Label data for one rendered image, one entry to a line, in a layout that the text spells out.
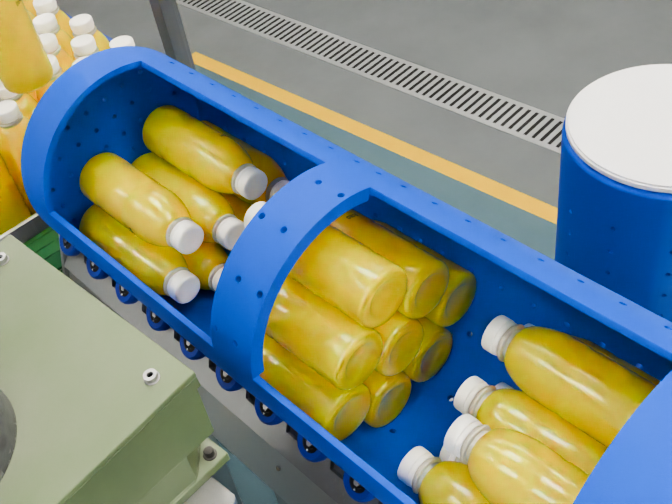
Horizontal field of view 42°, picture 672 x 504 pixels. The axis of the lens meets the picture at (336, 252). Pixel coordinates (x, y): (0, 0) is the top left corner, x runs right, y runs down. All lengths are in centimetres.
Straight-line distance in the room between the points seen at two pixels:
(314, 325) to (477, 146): 206
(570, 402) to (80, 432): 42
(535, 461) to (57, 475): 38
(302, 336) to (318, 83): 244
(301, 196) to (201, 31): 291
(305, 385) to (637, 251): 53
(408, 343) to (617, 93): 54
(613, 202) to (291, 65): 234
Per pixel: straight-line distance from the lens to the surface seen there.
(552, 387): 82
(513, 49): 335
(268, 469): 112
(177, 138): 115
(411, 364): 98
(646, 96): 132
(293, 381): 93
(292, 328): 90
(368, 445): 98
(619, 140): 124
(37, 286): 81
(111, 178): 114
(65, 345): 75
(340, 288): 86
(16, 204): 146
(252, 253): 86
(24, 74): 126
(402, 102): 312
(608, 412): 80
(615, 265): 128
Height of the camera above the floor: 179
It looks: 44 degrees down
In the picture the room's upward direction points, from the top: 11 degrees counter-clockwise
